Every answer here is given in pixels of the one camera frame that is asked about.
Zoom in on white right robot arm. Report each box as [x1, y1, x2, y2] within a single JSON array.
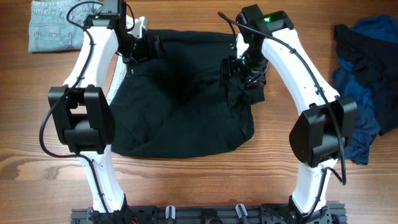
[[220, 5, 357, 223]]

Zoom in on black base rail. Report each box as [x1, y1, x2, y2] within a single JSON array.
[[70, 203, 348, 224]]

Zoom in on blue garment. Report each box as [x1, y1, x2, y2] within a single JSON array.
[[331, 15, 397, 165]]

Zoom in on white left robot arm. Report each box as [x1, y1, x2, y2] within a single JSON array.
[[39, 1, 163, 223]]

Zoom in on black shorts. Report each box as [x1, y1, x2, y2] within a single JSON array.
[[110, 30, 264, 158]]

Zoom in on folded light blue jeans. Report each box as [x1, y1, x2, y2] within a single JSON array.
[[28, 0, 102, 53]]

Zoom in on dark navy garment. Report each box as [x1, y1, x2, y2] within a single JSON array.
[[334, 24, 397, 135]]

